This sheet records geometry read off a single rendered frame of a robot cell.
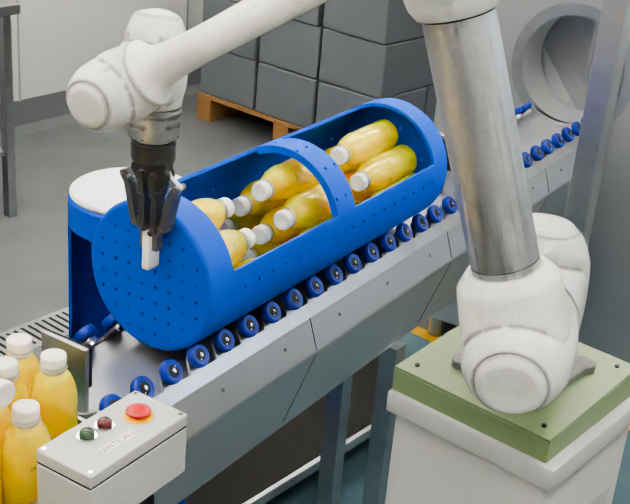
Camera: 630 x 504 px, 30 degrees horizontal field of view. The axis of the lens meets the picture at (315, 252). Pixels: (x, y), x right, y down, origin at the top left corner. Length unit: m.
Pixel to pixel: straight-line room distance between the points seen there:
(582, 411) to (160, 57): 0.86
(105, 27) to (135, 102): 4.63
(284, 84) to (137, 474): 4.40
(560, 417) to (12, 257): 3.17
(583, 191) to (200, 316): 1.28
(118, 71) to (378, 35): 3.81
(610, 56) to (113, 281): 1.36
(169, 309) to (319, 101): 3.76
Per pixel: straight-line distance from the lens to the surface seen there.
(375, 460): 3.07
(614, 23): 2.90
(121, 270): 2.14
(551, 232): 1.85
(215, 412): 2.17
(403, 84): 5.68
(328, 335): 2.44
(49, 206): 5.21
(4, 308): 4.36
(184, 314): 2.08
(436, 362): 1.99
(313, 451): 3.33
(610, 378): 2.03
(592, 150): 2.98
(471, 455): 1.95
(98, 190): 2.62
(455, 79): 1.57
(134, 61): 1.74
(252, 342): 2.24
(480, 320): 1.67
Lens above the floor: 2.02
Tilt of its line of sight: 25 degrees down
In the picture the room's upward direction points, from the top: 5 degrees clockwise
